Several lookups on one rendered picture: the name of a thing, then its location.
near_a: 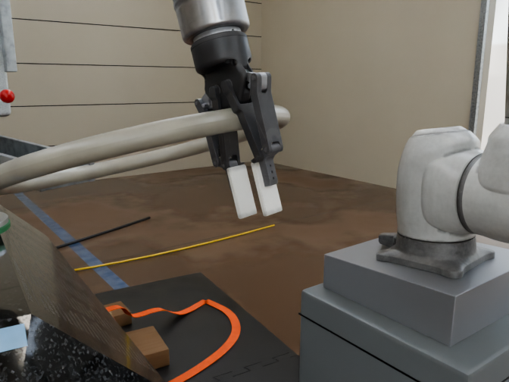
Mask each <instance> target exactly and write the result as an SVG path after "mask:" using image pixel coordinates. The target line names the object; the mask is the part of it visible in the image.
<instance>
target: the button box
mask: <svg viewBox="0 0 509 382"><path fill-rule="evenodd" d="M0 34H1V41H2V54H3V61H4V68H5V72H17V62H16V55H15V47H14V34H13V26H12V19H11V5H10V0H0Z"/></svg>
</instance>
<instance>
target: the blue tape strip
mask: <svg viewBox="0 0 509 382"><path fill-rule="evenodd" d="M24 346H27V336H26V331H25V326H24V324H18V325H14V326H11V327H5V328H1V329H0V352H5V351H8V350H12V349H17V348H20V347H24Z"/></svg>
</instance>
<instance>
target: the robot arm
mask: <svg viewBox="0 0 509 382"><path fill-rule="evenodd" d="M173 7H174V10H175V12H176V16H177V20H178V23H179V26H180V32H181V35H182V38H183V41H184V43H186V44H188V45H191V46H192V47H191V53H192V58H193V61H194V65H195V70H196V72H197V73H198V74H201V75H202V76H203V77H204V79H205V94H204V95H203V96H202V98H201V99H196V100H195V107H196V108H197V110H198V113H202V112H207V111H216V110H221V109H226V108H231V109H232V111H233V113H234V114H236V115H237V116H238V119H239V121H240V124H241V125H242V129H243V131H244V133H245V136H246V139H247V140H248V144H249V146H250V148H251V151H252V154H253V156H254V158H253V159H252V160H251V168H252V171H253V174H254V181H255V184H256V187H257V191H258V196H259V199H260V204H261V209H262V212H263V216H268V215H271V214H275V213H277V212H279V211H282V206H281V202H280V199H279V193H278V189H277V186H276V185H277V184H278V179H277V175H276V169H275V166H274V163H273V158H274V156H275V155H276V154H277V153H278V152H281V151H282V150H283V142H282V138H281V135H280V131H279V124H278V120H277V117H276V111H275V107H274V103H273V96H272V93H271V74H270V72H261V73H255V72H253V70H252V69H251V67H250V65H249V63H250V62H251V60H252V56H251V50H250V47H249V43H248V37H247V35H246V34H245V32H246V31H247V30H248V28H249V25H250V23H249V19H248V14H247V10H246V6H245V1H244V0H173ZM206 140H207V142H208V148H209V151H210V154H211V160H212V163H213V166H215V167H216V168H217V167H220V168H223V169H224V170H225V171H226V175H227V179H228V182H229V185H230V190H231V192H232V193H233V198H234V202H235V205H236V211H237V215H238V218H239V219H242V218H246V217H248V216H251V215H253V214H257V210H256V207H255V201H254V197H253V194H252V191H251V185H250V182H249V178H248V172H247V169H246V166H245V165H244V163H245V162H242V161H240V156H239V141H238V132H237V131H233V132H228V133H221V134H217V135H213V136H206ZM271 143H272V144H271ZM261 149H262V150H261ZM219 157H220V158H219ZM396 217H397V229H398V231H397V233H380V234H379V243H380V244H382V245H384V246H387V247H389V248H387V249H384V250H381V251H378V252H377V253H376V260H377V261H384V262H390V263H394V264H397V265H403V266H406V267H409V268H416V269H419V270H422V271H428V272H431V273H434V274H439V275H442V276H443V277H447V278H450V279H461V278H462V277H463V275H464V274H465V273H467V272H468V271H470V270H471V269H473V268H475V267H476V266H478V265H480V264H482V263H483V262H484V261H487V260H490V259H494V258H495V251H494V250H493V249H488V248H484V247H481V246H477V245H476V234H477V235H480V236H484V237H487V238H489V239H492V240H497V241H499V242H503V243H509V1H508V24H507V69H506V92H505V115H504V122H503V123H500V124H499V125H498V126H497V127H496V128H495V129H494V130H493V131H492V132H491V133H490V135H489V136H488V141H487V143H486V147H485V149H484V150H482V149H481V145H480V141H479V139H478V138H477V137H476V136H475V135H474V134H473V133H472V132H471V131H469V130H467V129H465V128H464V127H461V126H456V127H440V128H432V129H425V130H417V131H416V132H415V133H414V135H413V136H412V137H410V138H409V139H408V141H407V143H406V145H405V147H404V150H403V152H402V154H401V158H400V162H399V165H398V174H397V183H396Z"/></svg>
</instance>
